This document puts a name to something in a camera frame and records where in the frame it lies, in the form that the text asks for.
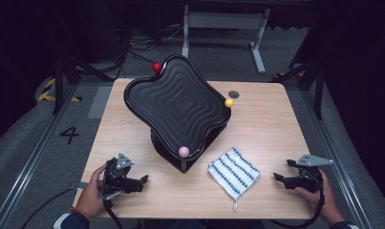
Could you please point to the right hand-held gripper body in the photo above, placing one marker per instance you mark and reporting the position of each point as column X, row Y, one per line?
column 309, row 179

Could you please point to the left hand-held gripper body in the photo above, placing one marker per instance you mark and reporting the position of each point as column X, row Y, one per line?
column 115, row 178

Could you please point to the white dotted cloth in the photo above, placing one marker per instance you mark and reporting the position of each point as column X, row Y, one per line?
column 233, row 173

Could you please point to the black wavy tray stand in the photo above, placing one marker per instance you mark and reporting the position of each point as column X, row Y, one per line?
column 177, row 105

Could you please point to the person's right hand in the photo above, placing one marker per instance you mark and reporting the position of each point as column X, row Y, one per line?
column 328, row 203

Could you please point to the grey tape piece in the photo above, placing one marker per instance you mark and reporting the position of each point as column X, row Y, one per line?
column 78, row 186

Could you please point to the black tripod stand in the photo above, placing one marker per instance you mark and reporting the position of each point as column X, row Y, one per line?
column 319, row 95
column 58, row 86

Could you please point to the dark round table grommet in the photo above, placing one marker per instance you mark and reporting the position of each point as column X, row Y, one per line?
column 233, row 94

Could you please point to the aluminium floor rail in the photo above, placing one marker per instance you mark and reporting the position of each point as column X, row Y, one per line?
column 339, row 165
column 31, row 162

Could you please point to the grey metal stand frame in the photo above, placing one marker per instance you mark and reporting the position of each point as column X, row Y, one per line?
column 225, row 20

